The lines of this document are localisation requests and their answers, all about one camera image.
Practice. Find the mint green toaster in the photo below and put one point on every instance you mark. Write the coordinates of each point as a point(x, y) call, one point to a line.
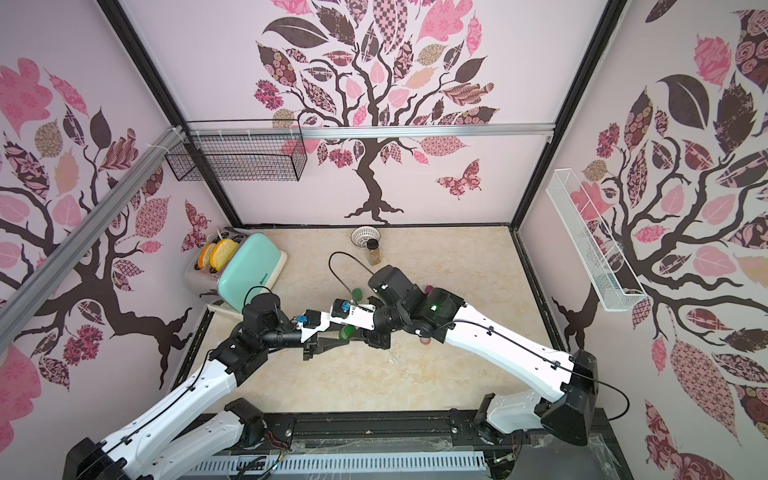
point(254, 268)

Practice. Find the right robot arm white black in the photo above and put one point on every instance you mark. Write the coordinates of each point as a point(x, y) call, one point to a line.
point(562, 386)

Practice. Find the white slotted cable duct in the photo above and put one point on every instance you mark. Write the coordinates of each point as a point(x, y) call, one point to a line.
point(337, 464)

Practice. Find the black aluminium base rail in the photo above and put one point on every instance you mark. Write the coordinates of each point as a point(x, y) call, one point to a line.
point(460, 428)

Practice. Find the white wire wall shelf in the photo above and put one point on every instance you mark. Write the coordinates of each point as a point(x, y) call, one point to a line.
point(580, 207)

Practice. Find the spice jar with black cap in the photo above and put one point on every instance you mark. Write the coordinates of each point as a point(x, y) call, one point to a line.
point(374, 252)

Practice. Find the black wire wall basket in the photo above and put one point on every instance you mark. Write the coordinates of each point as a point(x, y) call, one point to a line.
point(265, 153)

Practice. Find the black white patterned bowl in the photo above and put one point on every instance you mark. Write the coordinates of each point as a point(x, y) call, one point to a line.
point(363, 234)

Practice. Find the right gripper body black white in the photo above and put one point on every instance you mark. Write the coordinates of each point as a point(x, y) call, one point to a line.
point(380, 336)

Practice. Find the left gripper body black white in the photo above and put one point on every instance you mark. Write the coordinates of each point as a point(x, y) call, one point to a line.
point(298, 325)

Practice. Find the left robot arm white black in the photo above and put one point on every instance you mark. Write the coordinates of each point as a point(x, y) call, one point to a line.
point(161, 444)

